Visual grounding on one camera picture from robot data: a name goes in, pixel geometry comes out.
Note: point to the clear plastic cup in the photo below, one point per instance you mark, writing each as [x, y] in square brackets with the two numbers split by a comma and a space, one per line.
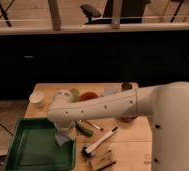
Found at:
[109, 91]

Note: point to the green plastic tray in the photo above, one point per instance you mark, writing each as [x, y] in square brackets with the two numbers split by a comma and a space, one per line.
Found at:
[34, 148]

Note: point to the orange bowl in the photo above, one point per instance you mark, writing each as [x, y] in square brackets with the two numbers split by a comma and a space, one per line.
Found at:
[88, 96]

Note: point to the green cucumber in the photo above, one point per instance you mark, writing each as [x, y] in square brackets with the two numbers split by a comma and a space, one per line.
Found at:
[83, 130]

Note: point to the blue sponge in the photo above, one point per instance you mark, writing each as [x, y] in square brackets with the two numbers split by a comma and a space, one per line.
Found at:
[61, 138]

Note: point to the dark metal can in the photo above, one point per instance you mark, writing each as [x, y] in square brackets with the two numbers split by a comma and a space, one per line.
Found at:
[126, 86]

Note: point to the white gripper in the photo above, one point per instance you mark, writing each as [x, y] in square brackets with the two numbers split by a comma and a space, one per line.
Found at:
[63, 127]

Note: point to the white dish brush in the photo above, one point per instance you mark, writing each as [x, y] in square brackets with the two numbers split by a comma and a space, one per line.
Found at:
[86, 151]

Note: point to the green plastic cup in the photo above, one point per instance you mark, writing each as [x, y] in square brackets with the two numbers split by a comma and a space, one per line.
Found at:
[75, 94]

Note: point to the dark brown bowl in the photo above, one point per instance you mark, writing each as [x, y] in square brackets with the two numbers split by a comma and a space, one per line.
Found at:
[127, 119]

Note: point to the wooden block holder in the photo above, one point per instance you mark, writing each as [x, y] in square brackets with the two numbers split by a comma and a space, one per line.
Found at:
[99, 162]

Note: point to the black office chair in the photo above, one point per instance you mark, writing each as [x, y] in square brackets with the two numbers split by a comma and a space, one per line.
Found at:
[132, 12]

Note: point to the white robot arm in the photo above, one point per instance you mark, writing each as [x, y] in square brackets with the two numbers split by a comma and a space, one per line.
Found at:
[168, 104]

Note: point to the metal spoon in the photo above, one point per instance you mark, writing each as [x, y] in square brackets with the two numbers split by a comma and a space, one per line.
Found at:
[93, 125]

